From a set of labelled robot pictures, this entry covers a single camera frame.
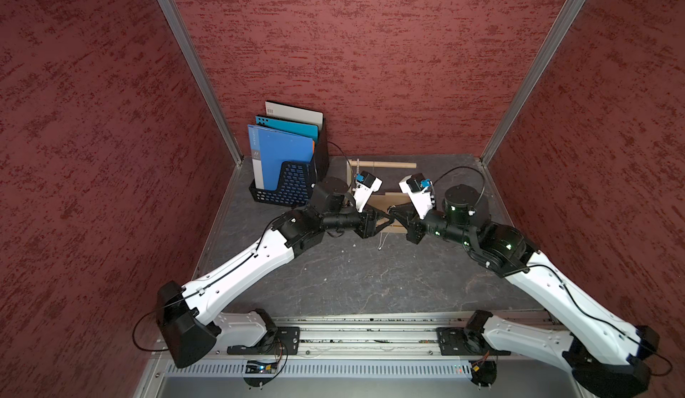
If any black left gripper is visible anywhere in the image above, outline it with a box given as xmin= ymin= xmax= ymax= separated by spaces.
xmin=321 ymin=200 xmax=394 ymax=239

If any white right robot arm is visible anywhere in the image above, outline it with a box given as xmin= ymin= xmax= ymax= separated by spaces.
xmin=389 ymin=174 xmax=660 ymax=397

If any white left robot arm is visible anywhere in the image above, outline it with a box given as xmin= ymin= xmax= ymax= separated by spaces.
xmin=154 ymin=172 xmax=393 ymax=369

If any wooden jewelry display stand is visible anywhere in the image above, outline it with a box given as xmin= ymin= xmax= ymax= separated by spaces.
xmin=345 ymin=159 xmax=417 ymax=214

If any black mesh file holder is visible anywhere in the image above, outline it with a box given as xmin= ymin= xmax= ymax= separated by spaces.
xmin=249 ymin=129 xmax=329 ymax=207

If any teal folder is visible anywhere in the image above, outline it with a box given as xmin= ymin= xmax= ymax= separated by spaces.
xmin=255 ymin=116 xmax=319 ymax=142

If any blue folder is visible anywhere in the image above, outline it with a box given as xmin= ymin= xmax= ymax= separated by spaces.
xmin=248 ymin=125 xmax=316 ymax=191

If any white grey folder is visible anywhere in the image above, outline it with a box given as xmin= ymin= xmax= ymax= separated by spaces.
xmin=265 ymin=101 xmax=324 ymax=130

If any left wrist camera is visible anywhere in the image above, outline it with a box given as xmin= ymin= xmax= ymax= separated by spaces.
xmin=353 ymin=171 xmax=383 ymax=213

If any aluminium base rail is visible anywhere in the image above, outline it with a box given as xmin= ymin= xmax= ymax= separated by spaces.
xmin=133 ymin=311 xmax=606 ymax=398

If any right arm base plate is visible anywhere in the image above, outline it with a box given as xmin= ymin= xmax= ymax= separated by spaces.
xmin=436 ymin=328 xmax=511 ymax=358

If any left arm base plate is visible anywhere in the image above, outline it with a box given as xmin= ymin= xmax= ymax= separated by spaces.
xmin=227 ymin=327 xmax=301 ymax=356

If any right aluminium corner post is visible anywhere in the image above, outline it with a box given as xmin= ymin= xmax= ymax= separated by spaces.
xmin=480 ymin=0 xmax=587 ymax=168

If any aluminium corner post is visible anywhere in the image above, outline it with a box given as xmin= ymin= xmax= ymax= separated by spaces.
xmin=156 ymin=0 xmax=244 ymax=166
xmin=480 ymin=0 xmax=587 ymax=168

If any left aluminium corner post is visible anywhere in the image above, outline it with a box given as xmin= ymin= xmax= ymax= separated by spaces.
xmin=156 ymin=0 xmax=244 ymax=166

